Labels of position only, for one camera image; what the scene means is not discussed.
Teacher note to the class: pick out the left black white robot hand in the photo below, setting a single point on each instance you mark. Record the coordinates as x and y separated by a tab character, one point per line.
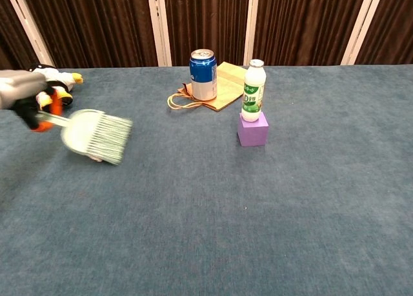
19	89

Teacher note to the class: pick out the mint green hand brush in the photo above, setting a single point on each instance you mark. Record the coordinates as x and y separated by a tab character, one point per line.
84	131

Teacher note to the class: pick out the black white penguin plush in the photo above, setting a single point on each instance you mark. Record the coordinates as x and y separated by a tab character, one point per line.
59	76

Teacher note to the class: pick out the blue white soda can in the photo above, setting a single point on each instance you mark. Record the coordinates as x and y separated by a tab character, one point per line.
203	80

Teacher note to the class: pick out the dark brown curtain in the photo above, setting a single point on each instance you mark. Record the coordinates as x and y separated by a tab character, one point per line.
209	18

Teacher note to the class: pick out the brown paper bag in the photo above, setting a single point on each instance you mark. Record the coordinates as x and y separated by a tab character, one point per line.
229	83

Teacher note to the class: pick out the white green drink bottle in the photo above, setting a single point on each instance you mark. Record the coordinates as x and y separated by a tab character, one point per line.
254	93

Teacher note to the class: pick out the purple foam cube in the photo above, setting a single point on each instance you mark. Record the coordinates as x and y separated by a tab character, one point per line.
253	133

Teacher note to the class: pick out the blue felt table cover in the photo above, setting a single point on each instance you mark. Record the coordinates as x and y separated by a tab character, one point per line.
226	212

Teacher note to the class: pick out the white frame post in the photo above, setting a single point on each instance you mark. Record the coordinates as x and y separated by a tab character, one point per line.
251	25
363	25
158	25
29	25

